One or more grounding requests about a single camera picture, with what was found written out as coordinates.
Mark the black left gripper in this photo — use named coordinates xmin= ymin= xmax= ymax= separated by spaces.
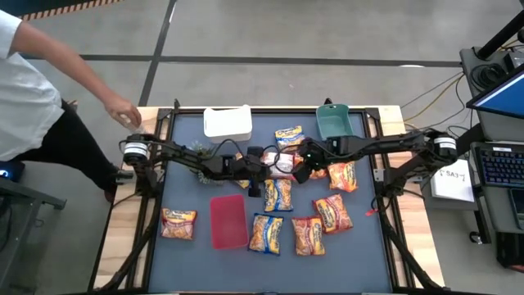
xmin=223 ymin=145 xmax=267 ymax=198

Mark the red Maruchan noodle pack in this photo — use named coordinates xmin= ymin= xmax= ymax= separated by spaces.
xmin=291 ymin=216 xmax=327 ymax=257
xmin=260 ymin=151 xmax=296 ymax=181
xmin=160 ymin=207 xmax=198 ymax=241

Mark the teal plastic bin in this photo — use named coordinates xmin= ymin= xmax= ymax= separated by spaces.
xmin=314 ymin=103 xmax=355 ymax=141

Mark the white plastic bin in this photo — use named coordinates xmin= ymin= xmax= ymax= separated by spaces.
xmin=203 ymin=104 xmax=254 ymax=143

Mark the small green artificial plant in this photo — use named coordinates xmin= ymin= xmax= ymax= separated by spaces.
xmin=189 ymin=140 xmax=224 ymax=186

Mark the pink plastic bin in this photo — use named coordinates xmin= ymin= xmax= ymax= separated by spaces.
xmin=209 ymin=193 xmax=250 ymax=251

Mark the blue-grey table mat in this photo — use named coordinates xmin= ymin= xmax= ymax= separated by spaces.
xmin=147 ymin=111 xmax=394 ymax=294

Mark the white labelled paper box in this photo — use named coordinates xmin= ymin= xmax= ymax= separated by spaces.
xmin=429 ymin=158 xmax=476 ymax=203

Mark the person's left hand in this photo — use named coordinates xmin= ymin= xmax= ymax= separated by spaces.
xmin=102 ymin=94 xmax=143 ymax=129

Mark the black backlit keyboard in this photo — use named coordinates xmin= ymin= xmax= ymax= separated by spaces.
xmin=473 ymin=143 xmax=524 ymax=188

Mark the computer monitor with blue screen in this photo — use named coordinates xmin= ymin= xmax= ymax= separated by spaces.
xmin=466 ymin=65 xmax=524 ymax=120

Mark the dark tablet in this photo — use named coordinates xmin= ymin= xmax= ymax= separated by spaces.
xmin=508 ymin=187 xmax=524 ymax=230

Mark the black box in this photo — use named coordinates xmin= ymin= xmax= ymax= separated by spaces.
xmin=496 ymin=231 xmax=524 ymax=272

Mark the black monitor pole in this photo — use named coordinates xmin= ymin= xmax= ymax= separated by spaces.
xmin=477 ymin=7 xmax=524 ymax=61

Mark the dark grey desk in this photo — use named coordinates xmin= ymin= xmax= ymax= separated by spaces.
xmin=0 ymin=175 xmax=67 ymax=294

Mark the person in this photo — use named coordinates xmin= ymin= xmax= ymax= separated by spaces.
xmin=0 ymin=7 xmax=142 ymax=204

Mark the black device with blue light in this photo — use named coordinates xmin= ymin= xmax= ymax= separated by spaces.
xmin=0 ymin=161 xmax=26 ymax=184

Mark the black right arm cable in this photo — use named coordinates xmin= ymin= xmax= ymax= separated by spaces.
xmin=260 ymin=143 xmax=296 ymax=174

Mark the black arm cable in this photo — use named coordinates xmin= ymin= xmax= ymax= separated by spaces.
xmin=206 ymin=138 xmax=246 ymax=161
xmin=260 ymin=143 xmax=296 ymax=174

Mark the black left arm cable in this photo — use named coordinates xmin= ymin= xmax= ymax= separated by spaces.
xmin=206 ymin=138 xmax=246 ymax=161

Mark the black metal table frame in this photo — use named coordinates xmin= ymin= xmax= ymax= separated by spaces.
xmin=88 ymin=98 xmax=447 ymax=295

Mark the yellow floor cable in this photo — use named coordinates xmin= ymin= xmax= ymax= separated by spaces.
xmin=403 ymin=73 xmax=466 ymax=124

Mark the grey floor cable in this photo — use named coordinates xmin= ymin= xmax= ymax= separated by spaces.
xmin=400 ymin=71 xmax=464 ymax=111

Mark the coiled black cable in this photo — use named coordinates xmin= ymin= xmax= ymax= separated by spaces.
xmin=469 ymin=62 xmax=508 ymax=93

